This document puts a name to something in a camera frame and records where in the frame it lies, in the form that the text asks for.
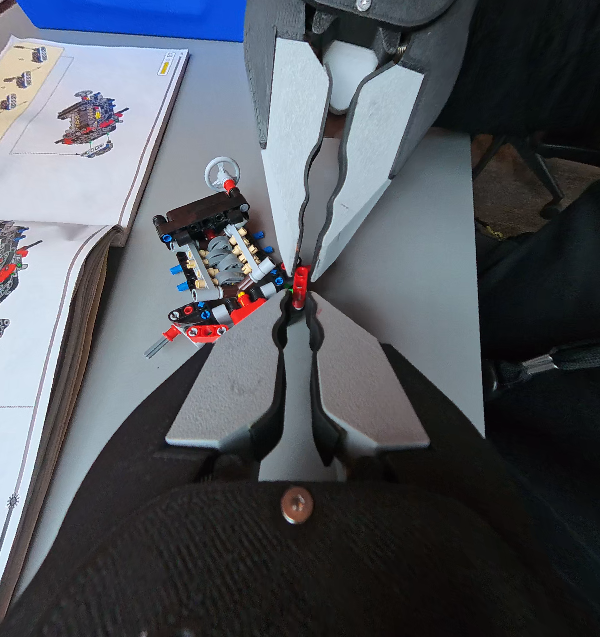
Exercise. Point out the small yellow floor object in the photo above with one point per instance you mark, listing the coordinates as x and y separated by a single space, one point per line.
491 231

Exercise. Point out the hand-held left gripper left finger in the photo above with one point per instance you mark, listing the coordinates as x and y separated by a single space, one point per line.
230 383

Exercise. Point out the person's right forearm black sleeve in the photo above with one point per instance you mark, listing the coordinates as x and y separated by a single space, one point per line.
539 64

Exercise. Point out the blue plastic bin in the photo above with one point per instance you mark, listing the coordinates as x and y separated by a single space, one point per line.
130 15

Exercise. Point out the black office chair base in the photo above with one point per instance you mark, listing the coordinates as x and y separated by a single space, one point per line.
539 159

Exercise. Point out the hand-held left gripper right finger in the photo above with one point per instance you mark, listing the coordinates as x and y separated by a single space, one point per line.
364 388

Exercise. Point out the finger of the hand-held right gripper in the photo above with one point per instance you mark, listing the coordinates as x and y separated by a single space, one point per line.
369 164
295 149

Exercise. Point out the lego instruction booklet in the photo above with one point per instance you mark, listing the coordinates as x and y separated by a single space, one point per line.
41 249

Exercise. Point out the red lego beam piece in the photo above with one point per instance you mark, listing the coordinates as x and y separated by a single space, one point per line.
300 286

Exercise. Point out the lego vehicle chassis model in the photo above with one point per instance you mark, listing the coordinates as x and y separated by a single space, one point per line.
215 259

